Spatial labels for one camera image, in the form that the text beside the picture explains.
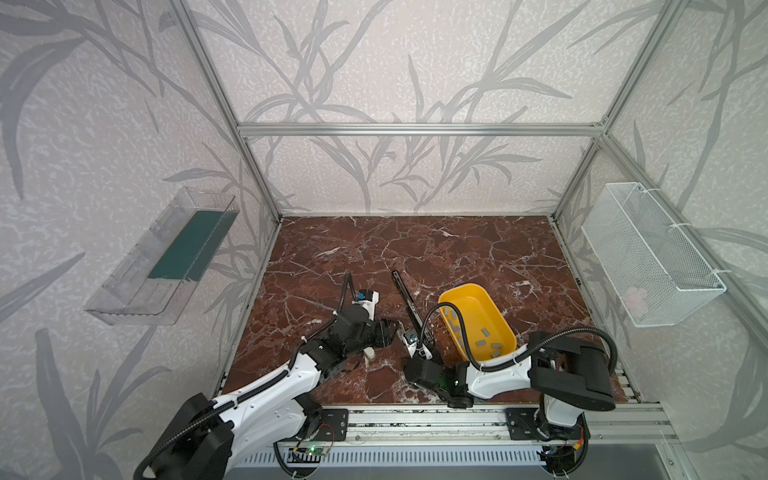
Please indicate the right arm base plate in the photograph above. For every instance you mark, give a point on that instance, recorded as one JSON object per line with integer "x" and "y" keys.
{"x": 527, "y": 423}

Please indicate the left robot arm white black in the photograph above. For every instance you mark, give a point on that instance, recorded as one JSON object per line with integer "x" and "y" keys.
{"x": 208, "y": 437}

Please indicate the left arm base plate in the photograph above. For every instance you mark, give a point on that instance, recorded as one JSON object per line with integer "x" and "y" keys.
{"x": 325, "y": 425}

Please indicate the clear plastic wall bin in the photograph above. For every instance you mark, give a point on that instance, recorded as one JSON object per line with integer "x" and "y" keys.
{"x": 156, "y": 280}

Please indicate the aluminium frame crossbar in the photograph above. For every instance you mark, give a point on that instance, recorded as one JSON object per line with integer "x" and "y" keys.
{"x": 252, "y": 130}

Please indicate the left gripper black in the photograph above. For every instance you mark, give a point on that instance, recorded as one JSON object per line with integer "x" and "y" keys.
{"x": 381, "y": 332}

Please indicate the green circuit board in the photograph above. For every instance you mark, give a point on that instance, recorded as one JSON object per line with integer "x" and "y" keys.
{"x": 311, "y": 454}

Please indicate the yellow plastic tray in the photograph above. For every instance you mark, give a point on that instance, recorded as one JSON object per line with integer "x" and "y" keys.
{"x": 487, "y": 332}

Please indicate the white wire mesh basket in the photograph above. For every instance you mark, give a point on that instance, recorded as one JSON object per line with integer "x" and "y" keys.
{"x": 660, "y": 277}

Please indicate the black stapler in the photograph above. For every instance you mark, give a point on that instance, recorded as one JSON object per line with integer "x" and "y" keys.
{"x": 418, "y": 322}

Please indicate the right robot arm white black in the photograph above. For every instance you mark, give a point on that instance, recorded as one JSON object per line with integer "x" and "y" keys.
{"x": 571, "y": 370}

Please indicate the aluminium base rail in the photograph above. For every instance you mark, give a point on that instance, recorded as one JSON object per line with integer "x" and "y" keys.
{"x": 434, "y": 424}

